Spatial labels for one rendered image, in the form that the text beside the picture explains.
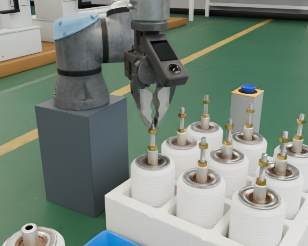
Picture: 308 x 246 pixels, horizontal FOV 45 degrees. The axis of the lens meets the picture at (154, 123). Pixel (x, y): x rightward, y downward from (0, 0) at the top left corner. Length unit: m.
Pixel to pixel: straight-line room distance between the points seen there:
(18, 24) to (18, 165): 1.62
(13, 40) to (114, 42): 1.83
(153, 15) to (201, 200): 0.35
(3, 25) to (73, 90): 1.93
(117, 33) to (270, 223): 0.57
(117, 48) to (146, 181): 0.36
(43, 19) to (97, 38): 2.38
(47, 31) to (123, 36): 2.39
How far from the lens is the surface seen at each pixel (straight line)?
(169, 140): 0.90
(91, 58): 0.96
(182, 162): 0.86
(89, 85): 0.97
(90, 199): 1.05
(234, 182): 0.83
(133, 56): 0.72
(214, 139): 0.96
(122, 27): 0.96
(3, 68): 2.59
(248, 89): 1.08
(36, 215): 1.12
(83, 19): 0.95
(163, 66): 0.66
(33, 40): 2.86
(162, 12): 0.70
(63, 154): 1.03
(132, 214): 0.80
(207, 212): 0.74
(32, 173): 1.33
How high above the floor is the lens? 0.63
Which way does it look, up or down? 22 degrees down
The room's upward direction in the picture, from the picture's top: straight up
